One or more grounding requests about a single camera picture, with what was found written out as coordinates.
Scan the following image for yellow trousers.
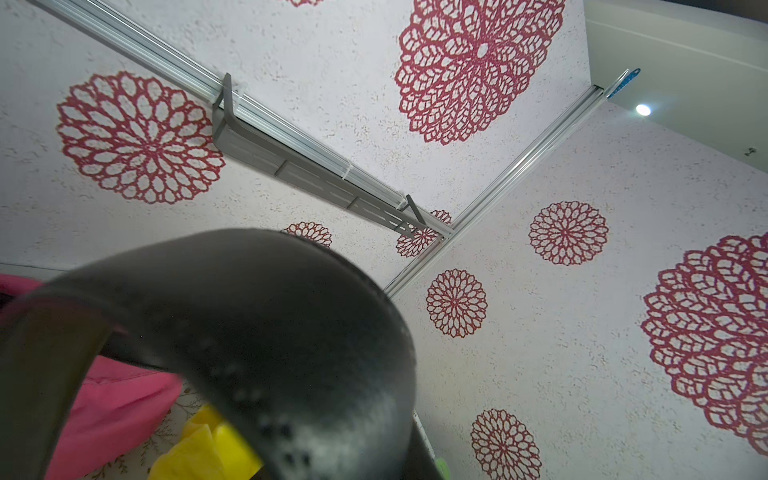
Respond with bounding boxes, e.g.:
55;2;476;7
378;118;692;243
148;404;264;480

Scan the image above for pink trousers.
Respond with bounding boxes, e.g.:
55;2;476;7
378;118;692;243
1;275;182;479

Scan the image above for green plastic toy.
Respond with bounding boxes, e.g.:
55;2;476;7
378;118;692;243
435;458;451;480

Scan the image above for black wall shelf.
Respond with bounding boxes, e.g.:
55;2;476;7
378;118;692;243
213;74;452;237

